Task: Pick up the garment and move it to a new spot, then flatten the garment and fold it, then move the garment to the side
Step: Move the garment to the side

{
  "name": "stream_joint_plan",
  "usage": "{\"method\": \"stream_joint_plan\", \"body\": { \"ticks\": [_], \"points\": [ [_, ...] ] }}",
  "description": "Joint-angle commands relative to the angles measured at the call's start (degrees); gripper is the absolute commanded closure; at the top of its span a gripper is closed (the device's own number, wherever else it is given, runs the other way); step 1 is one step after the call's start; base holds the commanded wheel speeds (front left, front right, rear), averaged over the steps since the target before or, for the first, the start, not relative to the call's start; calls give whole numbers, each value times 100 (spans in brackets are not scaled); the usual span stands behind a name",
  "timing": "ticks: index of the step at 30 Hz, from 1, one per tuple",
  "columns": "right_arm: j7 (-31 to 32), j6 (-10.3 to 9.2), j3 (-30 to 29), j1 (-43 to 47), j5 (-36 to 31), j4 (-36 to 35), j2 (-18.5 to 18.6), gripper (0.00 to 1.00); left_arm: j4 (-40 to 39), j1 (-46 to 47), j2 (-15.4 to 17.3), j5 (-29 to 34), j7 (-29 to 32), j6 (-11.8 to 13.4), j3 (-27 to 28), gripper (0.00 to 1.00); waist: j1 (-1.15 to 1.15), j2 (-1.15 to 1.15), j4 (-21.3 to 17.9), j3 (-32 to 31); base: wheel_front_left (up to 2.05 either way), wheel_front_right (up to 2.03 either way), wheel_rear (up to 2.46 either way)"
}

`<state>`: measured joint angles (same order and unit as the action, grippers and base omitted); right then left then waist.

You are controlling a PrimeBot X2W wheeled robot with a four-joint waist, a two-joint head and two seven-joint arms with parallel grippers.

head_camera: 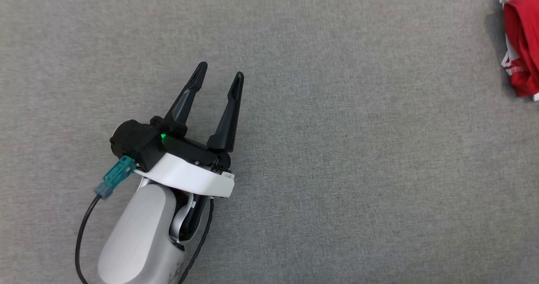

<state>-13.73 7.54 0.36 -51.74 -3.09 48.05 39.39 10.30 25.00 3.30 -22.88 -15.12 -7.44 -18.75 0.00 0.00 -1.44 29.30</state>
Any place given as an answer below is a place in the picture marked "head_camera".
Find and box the grey fabric sofa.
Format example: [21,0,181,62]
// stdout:
[0,0,539,284]

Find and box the red Bulls 23 jersey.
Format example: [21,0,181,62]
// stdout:
[499,0,539,102]

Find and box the left camera cable teal plug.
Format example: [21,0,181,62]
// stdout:
[75,155,136,284]

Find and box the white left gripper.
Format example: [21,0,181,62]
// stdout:
[134,62,245,198]

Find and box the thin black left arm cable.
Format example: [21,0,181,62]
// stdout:
[177,196,215,284]

